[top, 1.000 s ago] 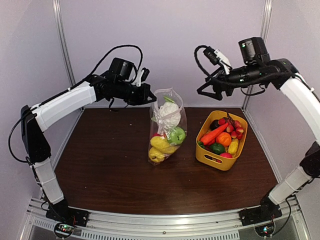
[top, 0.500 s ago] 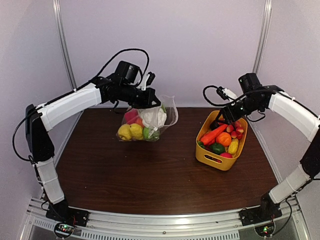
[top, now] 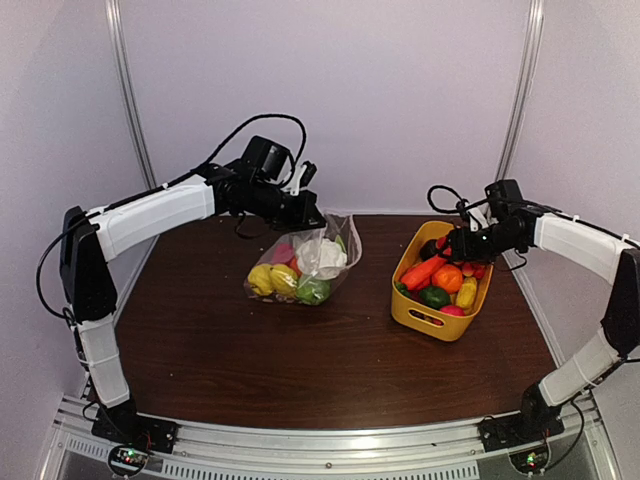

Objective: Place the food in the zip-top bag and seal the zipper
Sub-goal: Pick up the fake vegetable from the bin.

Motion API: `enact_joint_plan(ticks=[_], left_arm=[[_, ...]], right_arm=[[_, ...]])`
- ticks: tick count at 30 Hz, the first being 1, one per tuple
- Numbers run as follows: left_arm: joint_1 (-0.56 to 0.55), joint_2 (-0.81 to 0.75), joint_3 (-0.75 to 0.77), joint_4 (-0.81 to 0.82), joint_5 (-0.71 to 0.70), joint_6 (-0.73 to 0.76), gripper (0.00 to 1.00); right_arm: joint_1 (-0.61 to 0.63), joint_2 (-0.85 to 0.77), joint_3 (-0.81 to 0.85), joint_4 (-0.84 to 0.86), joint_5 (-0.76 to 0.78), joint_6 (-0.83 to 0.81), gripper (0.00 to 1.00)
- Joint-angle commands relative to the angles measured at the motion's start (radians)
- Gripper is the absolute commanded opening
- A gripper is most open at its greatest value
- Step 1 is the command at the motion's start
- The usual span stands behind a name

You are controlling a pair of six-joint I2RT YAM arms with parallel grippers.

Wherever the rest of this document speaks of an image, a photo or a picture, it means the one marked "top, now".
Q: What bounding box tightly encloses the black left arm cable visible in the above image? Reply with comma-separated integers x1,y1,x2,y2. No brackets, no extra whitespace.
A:
159,113,307,191

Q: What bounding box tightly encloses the red toy apple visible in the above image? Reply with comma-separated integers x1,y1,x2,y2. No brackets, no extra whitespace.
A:
440,305,466,317

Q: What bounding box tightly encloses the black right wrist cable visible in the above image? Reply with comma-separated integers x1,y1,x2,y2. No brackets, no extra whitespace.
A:
427,184,474,216

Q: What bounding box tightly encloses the green toy apple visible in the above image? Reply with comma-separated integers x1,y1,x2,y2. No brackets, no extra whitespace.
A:
296,276,331,306

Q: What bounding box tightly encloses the orange toy carrot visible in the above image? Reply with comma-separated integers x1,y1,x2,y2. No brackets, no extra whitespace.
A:
400,256,447,291

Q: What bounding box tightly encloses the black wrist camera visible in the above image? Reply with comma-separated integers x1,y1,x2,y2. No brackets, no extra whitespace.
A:
287,161,317,196
456,199,489,232

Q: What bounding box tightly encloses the yellow plastic basket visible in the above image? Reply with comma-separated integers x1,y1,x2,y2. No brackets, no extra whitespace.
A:
391,220,494,342

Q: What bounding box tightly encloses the aluminium frame post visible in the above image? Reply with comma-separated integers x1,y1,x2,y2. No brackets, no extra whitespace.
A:
495,0,544,180
105,0,158,190

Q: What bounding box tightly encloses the left aluminium frame post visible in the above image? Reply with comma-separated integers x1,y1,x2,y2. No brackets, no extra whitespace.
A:
105,0,158,190

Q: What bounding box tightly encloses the yellow toy bell pepper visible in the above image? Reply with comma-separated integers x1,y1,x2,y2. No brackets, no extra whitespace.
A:
270,264,298,297

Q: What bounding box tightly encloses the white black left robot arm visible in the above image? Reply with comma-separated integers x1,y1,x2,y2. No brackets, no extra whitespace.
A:
59,136,326,444

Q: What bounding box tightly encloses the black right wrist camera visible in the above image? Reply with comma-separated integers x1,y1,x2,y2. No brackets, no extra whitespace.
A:
456,199,489,232

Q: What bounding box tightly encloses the red toy bell pepper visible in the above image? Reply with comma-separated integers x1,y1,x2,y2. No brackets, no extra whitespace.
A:
272,243,302,277

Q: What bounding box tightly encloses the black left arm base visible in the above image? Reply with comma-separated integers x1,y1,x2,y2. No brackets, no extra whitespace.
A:
91,412,178,454

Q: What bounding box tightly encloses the right aluminium frame post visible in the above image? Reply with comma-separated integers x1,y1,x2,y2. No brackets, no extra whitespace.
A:
495,0,544,180

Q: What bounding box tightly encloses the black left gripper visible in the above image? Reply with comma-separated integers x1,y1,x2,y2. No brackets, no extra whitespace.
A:
248,179,327,232

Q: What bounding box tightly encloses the orange toy orange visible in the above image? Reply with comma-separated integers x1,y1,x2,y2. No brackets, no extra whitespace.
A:
431,264,464,294

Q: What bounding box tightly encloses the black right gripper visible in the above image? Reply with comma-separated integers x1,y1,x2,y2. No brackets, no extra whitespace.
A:
438,221,523,264

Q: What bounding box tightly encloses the red toy lychee bunch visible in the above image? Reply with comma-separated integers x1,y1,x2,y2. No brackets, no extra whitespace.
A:
461,262,487,280

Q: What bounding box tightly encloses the aluminium front rail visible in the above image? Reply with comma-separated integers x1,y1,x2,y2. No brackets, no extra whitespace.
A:
39,394,621,480

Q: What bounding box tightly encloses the white toy cauliflower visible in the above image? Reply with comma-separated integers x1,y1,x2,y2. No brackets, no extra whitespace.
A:
296,238,347,280

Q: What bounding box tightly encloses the yellow toy corn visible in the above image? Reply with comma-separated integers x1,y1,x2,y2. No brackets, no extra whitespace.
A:
455,277,478,310

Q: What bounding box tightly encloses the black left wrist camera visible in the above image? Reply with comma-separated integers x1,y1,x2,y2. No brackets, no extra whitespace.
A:
287,161,317,196

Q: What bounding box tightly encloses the dark toy plum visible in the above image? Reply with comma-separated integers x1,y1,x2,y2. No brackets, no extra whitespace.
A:
419,239,440,261

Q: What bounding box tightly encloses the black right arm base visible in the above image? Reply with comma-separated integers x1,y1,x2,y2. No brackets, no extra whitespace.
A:
477,384,564,452

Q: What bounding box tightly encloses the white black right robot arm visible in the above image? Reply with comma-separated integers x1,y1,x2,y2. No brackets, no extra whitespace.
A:
443,200,639,442

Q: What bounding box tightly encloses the clear zip top bag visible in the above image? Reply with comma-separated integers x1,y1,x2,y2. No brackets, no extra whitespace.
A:
244,211,363,307

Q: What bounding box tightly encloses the green toy avocado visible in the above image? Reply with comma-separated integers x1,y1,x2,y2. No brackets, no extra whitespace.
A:
418,285,451,310

